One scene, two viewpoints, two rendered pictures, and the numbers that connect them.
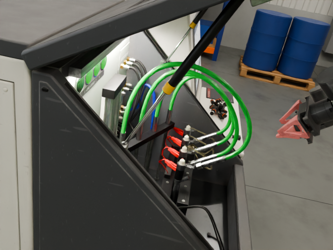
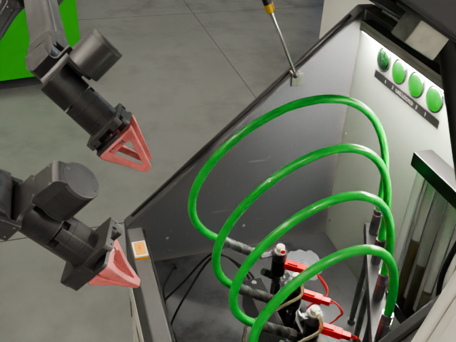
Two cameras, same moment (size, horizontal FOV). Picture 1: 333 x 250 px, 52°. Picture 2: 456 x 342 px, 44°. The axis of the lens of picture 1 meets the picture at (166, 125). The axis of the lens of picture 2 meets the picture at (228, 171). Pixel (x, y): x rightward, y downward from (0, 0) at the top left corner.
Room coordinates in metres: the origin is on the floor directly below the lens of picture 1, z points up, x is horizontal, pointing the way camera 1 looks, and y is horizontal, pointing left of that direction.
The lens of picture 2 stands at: (1.62, -0.47, 1.82)
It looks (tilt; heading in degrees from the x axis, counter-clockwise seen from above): 34 degrees down; 158
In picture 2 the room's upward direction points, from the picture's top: 3 degrees clockwise
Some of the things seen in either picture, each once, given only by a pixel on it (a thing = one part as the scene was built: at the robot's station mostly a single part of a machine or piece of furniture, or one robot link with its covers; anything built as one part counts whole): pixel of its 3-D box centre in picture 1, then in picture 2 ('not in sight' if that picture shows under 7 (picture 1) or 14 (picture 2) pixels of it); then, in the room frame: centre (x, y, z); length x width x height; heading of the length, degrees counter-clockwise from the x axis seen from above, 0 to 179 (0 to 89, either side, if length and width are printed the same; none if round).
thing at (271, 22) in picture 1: (282, 47); not in sight; (5.82, -1.66, 0.51); 1.20 x 0.85 x 1.02; 85
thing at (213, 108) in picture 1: (220, 106); not in sight; (1.64, -0.26, 1.01); 0.23 x 0.11 x 0.06; 177
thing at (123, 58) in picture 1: (124, 88); not in sight; (1.17, 0.18, 1.20); 0.13 x 0.03 x 0.31; 177
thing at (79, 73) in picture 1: (111, 42); (442, 79); (0.93, 0.19, 1.43); 0.54 x 0.03 x 0.02; 177
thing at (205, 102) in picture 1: (218, 116); not in sight; (1.60, -0.25, 0.97); 0.70 x 0.22 x 0.03; 177
